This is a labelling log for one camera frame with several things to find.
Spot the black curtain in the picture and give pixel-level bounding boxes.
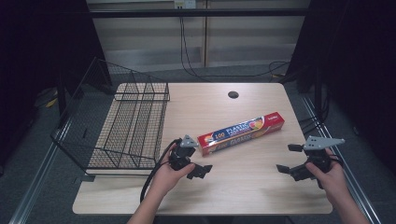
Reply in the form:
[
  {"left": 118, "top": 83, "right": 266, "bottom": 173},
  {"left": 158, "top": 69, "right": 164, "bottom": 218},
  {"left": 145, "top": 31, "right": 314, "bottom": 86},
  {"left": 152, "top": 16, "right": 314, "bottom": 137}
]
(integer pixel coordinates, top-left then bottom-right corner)
[
  {"left": 284, "top": 0, "right": 396, "bottom": 175},
  {"left": 0, "top": 0, "right": 113, "bottom": 175}
]

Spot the black wire basket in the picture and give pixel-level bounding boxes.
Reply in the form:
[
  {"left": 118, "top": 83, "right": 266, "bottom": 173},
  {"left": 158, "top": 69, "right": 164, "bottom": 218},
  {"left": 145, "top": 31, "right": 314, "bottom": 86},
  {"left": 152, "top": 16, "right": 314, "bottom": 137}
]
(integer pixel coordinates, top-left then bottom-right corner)
[{"left": 50, "top": 57, "right": 171, "bottom": 176}]

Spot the metal floor rail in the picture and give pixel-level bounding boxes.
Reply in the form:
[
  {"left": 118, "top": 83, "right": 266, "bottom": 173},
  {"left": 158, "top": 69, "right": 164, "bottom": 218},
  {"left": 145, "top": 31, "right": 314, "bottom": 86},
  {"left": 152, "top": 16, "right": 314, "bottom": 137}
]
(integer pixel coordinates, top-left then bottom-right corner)
[
  {"left": 301, "top": 94, "right": 383, "bottom": 224},
  {"left": 8, "top": 119, "right": 73, "bottom": 224}
]

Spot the person's right hand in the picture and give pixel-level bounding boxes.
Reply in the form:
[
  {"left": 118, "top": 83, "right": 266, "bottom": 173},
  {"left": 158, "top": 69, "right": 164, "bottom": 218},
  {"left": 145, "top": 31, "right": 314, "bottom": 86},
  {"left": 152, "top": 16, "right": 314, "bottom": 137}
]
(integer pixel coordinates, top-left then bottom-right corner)
[{"left": 304, "top": 147, "right": 348, "bottom": 203}]

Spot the person's left hand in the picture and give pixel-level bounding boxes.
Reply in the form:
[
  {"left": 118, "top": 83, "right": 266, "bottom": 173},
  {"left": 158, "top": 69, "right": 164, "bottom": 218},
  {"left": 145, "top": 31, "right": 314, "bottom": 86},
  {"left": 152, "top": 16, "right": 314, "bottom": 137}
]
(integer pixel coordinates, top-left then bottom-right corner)
[{"left": 150, "top": 151, "right": 196, "bottom": 201}]

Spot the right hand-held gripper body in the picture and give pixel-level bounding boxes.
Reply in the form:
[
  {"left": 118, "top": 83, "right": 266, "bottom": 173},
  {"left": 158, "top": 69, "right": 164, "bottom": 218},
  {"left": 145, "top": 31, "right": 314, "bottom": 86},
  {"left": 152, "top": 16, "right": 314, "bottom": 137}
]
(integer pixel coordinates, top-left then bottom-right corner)
[{"left": 303, "top": 135, "right": 347, "bottom": 175}]

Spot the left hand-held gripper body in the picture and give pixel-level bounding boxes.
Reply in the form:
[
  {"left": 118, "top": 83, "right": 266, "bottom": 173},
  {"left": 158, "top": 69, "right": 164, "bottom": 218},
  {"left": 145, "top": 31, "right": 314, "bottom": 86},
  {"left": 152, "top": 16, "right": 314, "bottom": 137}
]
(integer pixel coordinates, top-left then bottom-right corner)
[{"left": 169, "top": 133, "right": 200, "bottom": 172}]

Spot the black hanging wall cable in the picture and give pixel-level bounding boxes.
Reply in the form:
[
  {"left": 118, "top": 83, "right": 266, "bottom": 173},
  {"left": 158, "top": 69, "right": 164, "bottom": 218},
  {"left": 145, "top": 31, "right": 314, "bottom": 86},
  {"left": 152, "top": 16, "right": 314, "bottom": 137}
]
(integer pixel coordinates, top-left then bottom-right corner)
[{"left": 178, "top": 16, "right": 291, "bottom": 79}]

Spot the black horizontal metal bar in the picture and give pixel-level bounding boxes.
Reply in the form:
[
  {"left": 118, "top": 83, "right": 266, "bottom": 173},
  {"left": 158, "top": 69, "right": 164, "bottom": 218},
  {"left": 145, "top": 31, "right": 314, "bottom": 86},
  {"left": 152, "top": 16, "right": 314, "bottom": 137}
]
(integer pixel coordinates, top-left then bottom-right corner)
[{"left": 88, "top": 7, "right": 310, "bottom": 19}]

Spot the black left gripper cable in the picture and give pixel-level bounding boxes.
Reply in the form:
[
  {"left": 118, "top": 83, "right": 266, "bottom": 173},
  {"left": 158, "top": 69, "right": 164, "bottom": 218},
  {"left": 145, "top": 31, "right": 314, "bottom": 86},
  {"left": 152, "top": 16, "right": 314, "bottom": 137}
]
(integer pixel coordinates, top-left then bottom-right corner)
[{"left": 139, "top": 138, "right": 182, "bottom": 203}]

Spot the red plastic wrap box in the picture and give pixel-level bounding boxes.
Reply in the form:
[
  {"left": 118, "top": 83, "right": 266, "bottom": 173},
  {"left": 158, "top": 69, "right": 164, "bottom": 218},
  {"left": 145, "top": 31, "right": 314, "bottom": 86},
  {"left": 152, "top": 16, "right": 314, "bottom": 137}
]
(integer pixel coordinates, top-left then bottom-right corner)
[{"left": 196, "top": 111, "right": 286, "bottom": 158}]

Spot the bundle of black floor cables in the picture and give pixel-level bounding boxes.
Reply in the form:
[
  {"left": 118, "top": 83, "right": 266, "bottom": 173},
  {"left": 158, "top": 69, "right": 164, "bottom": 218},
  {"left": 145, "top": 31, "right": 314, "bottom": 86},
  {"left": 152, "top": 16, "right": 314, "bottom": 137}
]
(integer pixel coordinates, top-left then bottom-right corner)
[{"left": 298, "top": 90, "right": 332, "bottom": 136}]

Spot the white wall socket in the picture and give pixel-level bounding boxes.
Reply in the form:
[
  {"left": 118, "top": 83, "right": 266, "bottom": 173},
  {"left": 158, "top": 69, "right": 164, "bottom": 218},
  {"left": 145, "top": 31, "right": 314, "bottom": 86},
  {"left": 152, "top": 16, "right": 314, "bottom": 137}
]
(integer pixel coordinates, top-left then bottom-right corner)
[{"left": 174, "top": 0, "right": 197, "bottom": 10}]

